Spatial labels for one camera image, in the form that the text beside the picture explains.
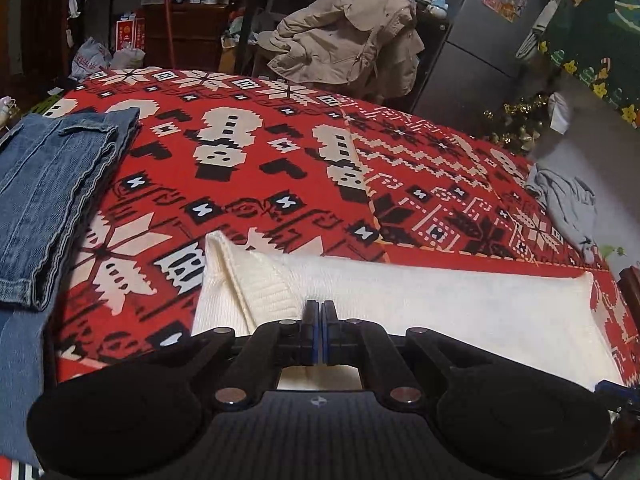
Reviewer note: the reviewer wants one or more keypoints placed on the white hanging cloth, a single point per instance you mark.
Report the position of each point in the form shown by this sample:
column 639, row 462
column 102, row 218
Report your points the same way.
column 559, row 112

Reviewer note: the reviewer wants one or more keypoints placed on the blue jeans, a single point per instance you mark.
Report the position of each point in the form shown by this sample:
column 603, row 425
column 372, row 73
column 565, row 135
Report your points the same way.
column 45, row 185

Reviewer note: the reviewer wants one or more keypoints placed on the red patterned blanket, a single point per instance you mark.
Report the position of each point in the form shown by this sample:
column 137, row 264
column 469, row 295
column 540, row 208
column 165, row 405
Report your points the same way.
column 300, row 110

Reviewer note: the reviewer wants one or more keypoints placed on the small green plant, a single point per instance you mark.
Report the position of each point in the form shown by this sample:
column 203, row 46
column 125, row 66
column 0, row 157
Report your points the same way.
column 611, row 254

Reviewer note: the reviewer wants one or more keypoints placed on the grey sweater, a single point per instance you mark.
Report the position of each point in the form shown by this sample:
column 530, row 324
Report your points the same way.
column 565, row 200

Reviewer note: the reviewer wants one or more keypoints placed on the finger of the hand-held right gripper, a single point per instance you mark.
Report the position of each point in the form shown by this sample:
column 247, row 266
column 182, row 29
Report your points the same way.
column 607, row 389

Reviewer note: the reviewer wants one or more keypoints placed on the small Christmas tree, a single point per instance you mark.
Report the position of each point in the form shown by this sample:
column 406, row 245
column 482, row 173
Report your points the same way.
column 517, row 125

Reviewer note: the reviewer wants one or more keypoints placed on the green Christmas wall banner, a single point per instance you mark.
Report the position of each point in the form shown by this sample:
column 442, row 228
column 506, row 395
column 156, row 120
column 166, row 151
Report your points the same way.
column 600, row 20

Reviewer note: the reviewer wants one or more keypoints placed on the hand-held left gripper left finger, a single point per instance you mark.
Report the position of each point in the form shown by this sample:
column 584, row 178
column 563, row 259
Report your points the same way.
column 311, row 335

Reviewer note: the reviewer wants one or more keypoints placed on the white tied curtain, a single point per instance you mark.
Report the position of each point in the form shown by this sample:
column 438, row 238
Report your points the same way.
column 545, row 15

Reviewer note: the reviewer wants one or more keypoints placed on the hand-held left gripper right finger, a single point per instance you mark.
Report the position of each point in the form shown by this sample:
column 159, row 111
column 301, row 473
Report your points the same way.
column 326, row 337

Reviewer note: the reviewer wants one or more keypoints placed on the white knit vest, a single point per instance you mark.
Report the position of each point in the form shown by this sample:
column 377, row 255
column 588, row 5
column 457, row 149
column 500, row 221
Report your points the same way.
column 425, row 300

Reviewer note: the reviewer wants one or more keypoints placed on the white printed plastic bag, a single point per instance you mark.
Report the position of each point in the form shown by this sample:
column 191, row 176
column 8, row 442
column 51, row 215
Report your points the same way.
column 92, row 60

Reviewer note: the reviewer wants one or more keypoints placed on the red paper box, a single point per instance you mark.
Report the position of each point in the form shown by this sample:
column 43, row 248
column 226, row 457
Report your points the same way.
column 130, row 34

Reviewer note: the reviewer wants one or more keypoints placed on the grey refrigerator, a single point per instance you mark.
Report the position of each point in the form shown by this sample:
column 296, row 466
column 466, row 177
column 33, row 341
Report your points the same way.
column 465, row 60

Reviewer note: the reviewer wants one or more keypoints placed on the wooden drawer cabinet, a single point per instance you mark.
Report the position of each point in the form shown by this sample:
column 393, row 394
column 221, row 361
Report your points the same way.
column 200, row 35

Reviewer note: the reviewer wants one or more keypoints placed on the beige jacket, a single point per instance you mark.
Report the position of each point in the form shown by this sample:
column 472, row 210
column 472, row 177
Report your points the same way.
column 340, row 35

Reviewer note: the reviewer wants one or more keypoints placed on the wooden nightstand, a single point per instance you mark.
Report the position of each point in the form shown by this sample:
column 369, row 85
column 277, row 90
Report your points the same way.
column 630, row 287

